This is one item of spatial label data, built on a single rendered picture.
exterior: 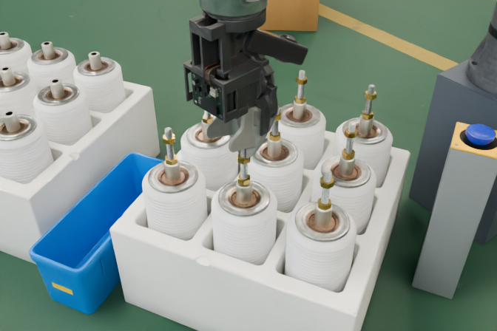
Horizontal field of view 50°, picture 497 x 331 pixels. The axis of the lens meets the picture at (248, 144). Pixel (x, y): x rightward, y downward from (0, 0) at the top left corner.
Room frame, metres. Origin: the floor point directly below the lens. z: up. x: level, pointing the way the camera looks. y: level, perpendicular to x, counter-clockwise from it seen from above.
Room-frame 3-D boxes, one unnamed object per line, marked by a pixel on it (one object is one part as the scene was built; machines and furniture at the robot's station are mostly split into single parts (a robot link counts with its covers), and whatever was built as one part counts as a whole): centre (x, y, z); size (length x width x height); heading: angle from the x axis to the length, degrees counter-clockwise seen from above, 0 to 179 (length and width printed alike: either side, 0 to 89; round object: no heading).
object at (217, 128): (0.58, 0.03, 0.38); 0.06 x 0.03 x 0.09; 135
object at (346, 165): (0.64, -0.15, 0.26); 0.02 x 0.02 x 0.03
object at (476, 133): (0.64, -0.34, 0.32); 0.04 x 0.04 x 0.02
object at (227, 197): (0.58, 0.01, 0.25); 0.08 x 0.08 x 0.01
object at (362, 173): (0.64, -0.15, 0.25); 0.08 x 0.08 x 0.01
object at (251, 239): (0.58, 0.01, 0.16); 0.10 x 0.10 x 0.18
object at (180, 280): (0.69, -0.04, 0.09); 0.39 x 0.39 x 0.18; 66
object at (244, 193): (0.58, 0.01, 0.26); 0.02 x 0.02 x 0.03
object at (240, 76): (0.56, 0.02, 0.48); 0.09 x 0.08 x 0.12; 135
